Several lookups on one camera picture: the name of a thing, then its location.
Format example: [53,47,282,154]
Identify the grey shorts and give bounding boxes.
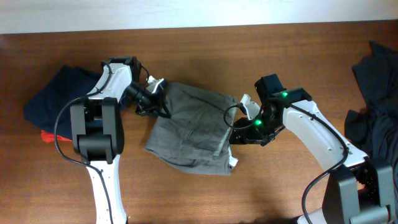
[144,83,238,175]

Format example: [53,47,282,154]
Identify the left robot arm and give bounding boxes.
[70,57,171,224]

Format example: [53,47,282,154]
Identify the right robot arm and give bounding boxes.
[226,74,397,224]

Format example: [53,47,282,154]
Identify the folded navy blue garment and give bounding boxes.
[24,65,131,141]

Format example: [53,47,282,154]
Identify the folded red garment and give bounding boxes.
[40,129,72,143]

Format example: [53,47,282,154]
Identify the dark teal garment pile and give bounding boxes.
[345,41,397,175]

